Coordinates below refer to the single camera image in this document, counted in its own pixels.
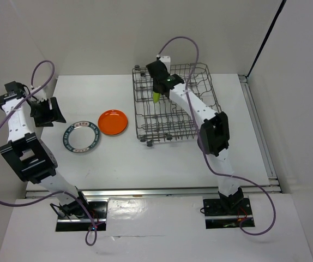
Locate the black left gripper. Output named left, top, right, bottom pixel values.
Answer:
left=29, top=96, right=67, bottom=127

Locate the lime green plate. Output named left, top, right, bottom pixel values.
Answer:
left=153, top=92, right=161, bottom=104

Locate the green patterned white plate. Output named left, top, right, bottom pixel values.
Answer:
left=62, top=121, right=101, bottom=153

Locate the orange plate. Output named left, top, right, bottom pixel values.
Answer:
left=98, top=109, right=128, bottom=135

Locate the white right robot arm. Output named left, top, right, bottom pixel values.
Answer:
left=146, top=58, right=233, bottom=175

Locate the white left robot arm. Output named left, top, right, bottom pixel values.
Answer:
left=0, top=81, right=90, bottom=218

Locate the black corner pole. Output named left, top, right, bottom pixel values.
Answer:
left=245, top=0, right=287, bottom=78

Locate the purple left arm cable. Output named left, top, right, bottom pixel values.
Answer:
left=0, top=60, right=100, bottom=246

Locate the grey wire dish rack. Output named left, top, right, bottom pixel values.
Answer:
left=132, top=63, right=222, bottom=146

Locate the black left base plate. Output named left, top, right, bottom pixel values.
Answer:
left=53, top=200, right=108, bottom=232

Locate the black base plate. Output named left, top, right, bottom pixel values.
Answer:
left=200, top=198, right=255, bottom=229
left=53, top=200, right=108, bottom=232

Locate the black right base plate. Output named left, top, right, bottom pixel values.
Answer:
left=200, top=198, right=255, bottom=229

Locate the aluminium right side rail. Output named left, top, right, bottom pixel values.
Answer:
left=238, top=75, right=282, bottom=193

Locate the aluminium rail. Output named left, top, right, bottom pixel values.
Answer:
left=238, top=75, right=282, bottom=193
left=25, top=185, right=282, bottom=199

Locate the aluminium front rail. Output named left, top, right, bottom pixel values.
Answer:
left=25, top=185, right=282, bottom=199

